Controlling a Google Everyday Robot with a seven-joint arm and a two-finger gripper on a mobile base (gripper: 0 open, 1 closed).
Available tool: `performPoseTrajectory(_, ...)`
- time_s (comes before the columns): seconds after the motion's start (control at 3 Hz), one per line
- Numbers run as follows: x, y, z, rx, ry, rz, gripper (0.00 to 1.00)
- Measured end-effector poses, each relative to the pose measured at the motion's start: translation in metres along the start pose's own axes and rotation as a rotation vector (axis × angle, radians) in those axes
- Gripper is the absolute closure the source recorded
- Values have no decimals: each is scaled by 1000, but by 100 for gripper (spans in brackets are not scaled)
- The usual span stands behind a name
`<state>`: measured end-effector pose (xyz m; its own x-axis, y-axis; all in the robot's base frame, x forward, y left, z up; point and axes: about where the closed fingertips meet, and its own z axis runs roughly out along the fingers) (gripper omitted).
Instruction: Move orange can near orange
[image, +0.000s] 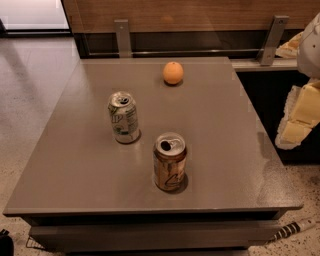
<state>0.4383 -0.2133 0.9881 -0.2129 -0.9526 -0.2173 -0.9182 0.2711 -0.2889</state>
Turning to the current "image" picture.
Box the orange soda can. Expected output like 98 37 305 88
153 132 187 191

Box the green white soda can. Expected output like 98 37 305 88
108 91 140 144

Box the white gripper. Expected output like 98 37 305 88
275 13 320 150

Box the black object bottom left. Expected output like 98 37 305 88
0 229 14 256

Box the left metal bracket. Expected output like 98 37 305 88
114 19 132 58

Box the right metal bracket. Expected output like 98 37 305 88
257 15 289 66

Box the striped black white cable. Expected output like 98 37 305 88
266 218 318 244

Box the metal rail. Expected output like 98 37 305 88
87 48 301 58

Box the metal bracket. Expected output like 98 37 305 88
257 15 289 66
114 19 132 58

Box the wooden wall panel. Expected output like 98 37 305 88
61 0 320 33

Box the orange fruit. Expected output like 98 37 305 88
163 62 184 85

